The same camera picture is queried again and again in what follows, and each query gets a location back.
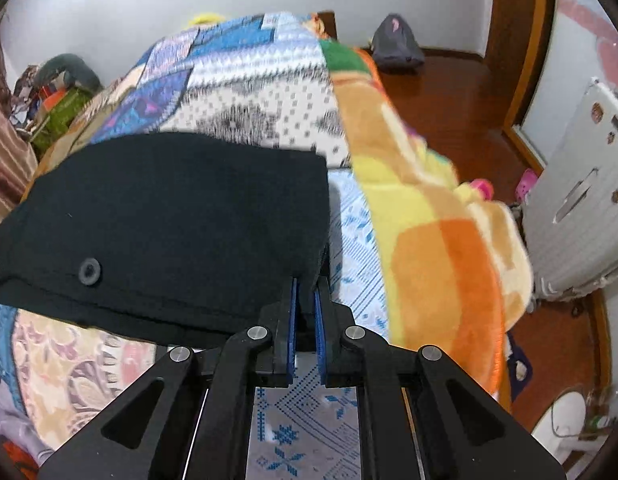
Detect black pants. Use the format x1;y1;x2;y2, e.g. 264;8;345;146
0;132;330;348

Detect orange yellow fleece blanket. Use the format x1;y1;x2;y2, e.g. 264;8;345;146
302;14;532;393

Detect blue patchwork bed cover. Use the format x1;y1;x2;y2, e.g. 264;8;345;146
0;12;388;479

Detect pink slipper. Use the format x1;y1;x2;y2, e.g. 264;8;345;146
515;168;539;203

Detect white fan base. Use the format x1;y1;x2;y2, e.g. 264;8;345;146
531;391;592;465

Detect white suitcase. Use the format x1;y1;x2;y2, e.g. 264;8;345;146
522;79;618;301

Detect grey backpack on floor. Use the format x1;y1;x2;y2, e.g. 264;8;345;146
371;13;425;70

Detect green fabric bag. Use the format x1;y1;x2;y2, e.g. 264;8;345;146
30;87;92;159

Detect yellow curved foam tube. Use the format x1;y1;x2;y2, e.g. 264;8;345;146
188;12;226;27

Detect striped pink curtain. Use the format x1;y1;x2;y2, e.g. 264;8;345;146
0;38;38;223

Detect brown wooden door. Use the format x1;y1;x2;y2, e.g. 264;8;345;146
484;0;555;129

